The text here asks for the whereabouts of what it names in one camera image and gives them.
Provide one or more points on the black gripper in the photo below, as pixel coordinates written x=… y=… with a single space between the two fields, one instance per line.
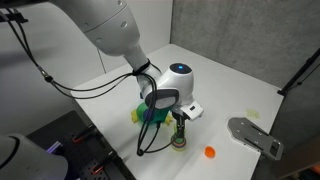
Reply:
x=180 y=121

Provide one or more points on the small green bowl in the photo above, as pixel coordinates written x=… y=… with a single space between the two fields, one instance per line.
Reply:
x=179 y=137

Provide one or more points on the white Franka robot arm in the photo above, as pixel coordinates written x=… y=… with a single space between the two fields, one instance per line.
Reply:
x=110 y=23

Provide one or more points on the small orange cup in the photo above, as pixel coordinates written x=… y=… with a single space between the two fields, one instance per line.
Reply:
x=210 y=152

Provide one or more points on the green toy with yellow feet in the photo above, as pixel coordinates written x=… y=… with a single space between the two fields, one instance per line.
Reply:
x=141 y=110

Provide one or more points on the grey metal mounting plate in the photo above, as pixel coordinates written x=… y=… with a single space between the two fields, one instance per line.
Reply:
x=253 y=135

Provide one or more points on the yellow sticky note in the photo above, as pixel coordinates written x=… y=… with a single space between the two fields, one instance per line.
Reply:
x=253 y=113

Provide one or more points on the black perforated breadboard base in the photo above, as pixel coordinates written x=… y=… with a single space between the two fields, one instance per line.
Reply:
x=80 y=153

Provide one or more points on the purple lit aluminium bar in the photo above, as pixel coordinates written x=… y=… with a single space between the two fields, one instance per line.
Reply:
x=53 y=146

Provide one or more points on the black tripod pole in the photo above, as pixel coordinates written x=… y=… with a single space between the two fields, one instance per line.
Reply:
x=296 y=75

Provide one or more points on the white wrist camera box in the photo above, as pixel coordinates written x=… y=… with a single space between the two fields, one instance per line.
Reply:
x=192 y=110

